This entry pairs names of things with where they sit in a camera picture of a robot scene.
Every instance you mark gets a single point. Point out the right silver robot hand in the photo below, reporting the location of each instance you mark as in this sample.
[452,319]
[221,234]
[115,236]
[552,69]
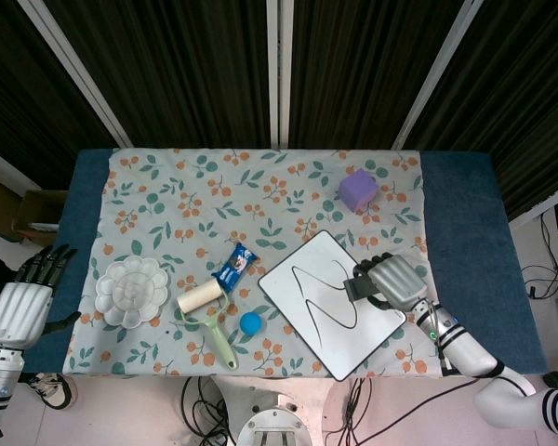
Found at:
[400,283]

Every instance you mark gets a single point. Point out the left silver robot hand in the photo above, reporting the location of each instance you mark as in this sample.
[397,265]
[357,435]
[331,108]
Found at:
[18,316]

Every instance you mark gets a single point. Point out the dark grey board eraser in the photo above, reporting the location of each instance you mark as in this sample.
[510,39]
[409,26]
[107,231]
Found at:
[358,288]

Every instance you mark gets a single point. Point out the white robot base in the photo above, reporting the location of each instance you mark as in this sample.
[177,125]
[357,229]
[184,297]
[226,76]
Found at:
[274,423]

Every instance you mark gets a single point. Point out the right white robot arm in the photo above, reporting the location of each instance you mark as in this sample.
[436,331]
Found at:
[469,353]

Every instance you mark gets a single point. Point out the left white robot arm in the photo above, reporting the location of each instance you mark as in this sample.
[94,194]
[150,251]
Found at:
[0,381]

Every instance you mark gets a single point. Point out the black and white sneaker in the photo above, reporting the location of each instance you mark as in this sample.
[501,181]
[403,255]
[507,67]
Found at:
[56,392]

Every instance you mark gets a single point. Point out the blue felt table cover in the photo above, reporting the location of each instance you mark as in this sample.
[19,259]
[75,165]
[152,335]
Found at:
[469,232]

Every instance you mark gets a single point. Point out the white dry-erase board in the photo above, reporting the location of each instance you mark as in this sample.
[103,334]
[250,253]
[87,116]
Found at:
[307,297]

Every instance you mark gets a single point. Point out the purple foam cube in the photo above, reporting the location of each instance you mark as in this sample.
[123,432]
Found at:
[357,190]

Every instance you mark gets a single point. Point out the open cardboard box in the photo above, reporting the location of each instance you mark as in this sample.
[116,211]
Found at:
[37,209]

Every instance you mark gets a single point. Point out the white flower-shaped paint palette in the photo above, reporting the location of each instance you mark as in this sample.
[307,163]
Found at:
[132,292]

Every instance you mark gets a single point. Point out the blue rubber ball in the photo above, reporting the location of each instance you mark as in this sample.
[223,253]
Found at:
[251,324]

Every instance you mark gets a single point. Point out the blue cookie packet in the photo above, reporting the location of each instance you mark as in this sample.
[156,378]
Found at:
[235,267]

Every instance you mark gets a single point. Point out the floral patterned tablecloth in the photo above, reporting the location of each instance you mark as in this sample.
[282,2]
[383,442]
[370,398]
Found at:
[260,186]

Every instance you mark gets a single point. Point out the black caster wheel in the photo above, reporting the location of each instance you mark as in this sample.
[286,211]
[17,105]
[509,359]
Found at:
[555,381]

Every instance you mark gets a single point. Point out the green lint roller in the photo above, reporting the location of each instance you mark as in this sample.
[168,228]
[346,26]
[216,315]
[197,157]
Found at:
[221,344]

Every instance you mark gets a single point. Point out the black pleated curtain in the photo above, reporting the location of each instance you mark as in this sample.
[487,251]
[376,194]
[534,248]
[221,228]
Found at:
[190,69]

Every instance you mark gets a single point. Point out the white metal frame post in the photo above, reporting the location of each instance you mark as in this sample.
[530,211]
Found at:
[76,69]
[9,165]
[544,204]
[438,69]
[280,69]

